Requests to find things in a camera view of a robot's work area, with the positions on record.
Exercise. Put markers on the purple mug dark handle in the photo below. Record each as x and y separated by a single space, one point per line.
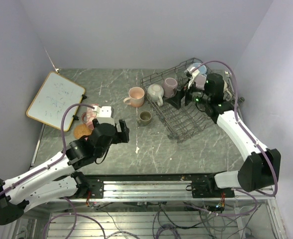
170 85

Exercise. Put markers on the small olive grey cup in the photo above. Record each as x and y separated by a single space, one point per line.
144 118

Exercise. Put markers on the small whiteboard wooden frame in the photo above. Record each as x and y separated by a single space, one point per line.
56 94

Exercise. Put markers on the cream white speckled mug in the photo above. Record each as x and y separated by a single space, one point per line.
156 93

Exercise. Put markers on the light blue mug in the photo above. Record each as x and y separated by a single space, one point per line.
197 68

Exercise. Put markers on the green inside floral mug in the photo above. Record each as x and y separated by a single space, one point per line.
226 89

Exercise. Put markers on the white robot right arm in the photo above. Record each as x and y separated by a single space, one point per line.
261 165

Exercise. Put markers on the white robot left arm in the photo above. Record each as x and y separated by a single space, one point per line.
59 176

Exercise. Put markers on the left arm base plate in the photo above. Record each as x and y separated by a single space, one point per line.
91 188

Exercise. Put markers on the grey wire dish rack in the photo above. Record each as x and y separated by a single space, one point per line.
194 118

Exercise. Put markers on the aluminium mounting rail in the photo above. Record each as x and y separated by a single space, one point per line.
157 188

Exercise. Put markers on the pink patterned mug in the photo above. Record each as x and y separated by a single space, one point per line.
89 115

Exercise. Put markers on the lavender mug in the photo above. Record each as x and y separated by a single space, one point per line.
200 81

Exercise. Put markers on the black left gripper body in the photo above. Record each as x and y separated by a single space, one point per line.
120 136

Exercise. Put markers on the cork coaster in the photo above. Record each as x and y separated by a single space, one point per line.
81 130

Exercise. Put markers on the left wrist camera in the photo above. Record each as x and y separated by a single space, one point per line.
104 114

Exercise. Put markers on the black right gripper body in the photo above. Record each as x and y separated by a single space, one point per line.
196 95

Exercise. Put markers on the peach pink mug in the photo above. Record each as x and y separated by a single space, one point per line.
135 97

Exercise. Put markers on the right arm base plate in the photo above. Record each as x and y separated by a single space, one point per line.
207 188

